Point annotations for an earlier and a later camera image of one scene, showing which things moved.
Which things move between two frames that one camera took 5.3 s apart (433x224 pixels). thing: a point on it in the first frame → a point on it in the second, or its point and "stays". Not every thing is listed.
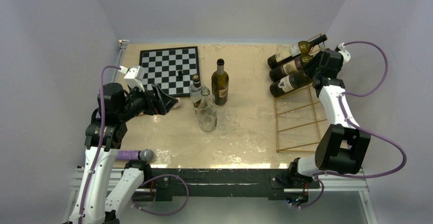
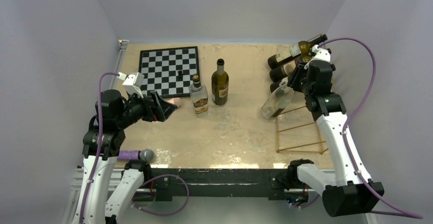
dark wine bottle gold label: [287, 68] stays
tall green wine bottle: [220, 84] stays
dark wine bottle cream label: [302, 48] stays
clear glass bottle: [207, 112] → [279, 100]
